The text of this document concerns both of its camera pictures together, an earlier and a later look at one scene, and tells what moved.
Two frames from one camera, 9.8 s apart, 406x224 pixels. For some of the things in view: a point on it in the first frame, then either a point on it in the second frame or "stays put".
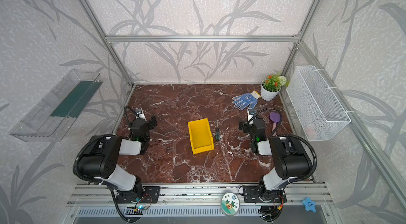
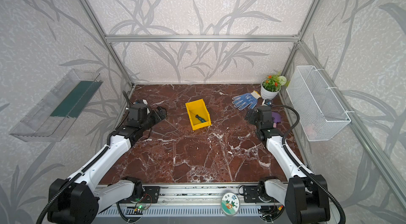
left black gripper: (150, 125) -> (163, 114)
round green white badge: (230, 204) stays put
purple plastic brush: (275, 118) stays put
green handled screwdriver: (217, 133) -> (202, 120)
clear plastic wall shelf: (49, 121) stays put
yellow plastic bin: (201, 138) -> (199, 108)
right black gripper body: (249, 129) -> (258, 126)
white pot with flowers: (270, 86) stays put
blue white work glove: (243, 100) stays put
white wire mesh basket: (320, 111) stays put
